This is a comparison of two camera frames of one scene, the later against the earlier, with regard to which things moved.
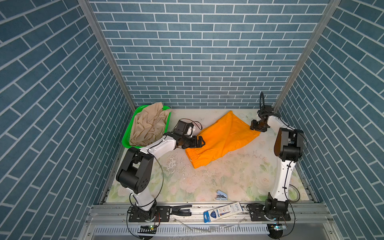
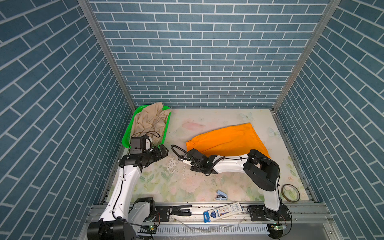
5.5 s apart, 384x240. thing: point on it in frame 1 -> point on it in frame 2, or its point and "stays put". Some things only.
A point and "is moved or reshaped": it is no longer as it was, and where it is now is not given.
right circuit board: [275, 227] stays put
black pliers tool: [175, 210] stays put
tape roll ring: [298, 193] stays put
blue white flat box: [222, 212] stays put
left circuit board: [148, 229] stays put
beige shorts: [148, 124] stays put
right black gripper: [253, 126] -> [194, 169]
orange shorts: [219, 138] is moved or reshaped
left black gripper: [193, 143] -> [158, 155]
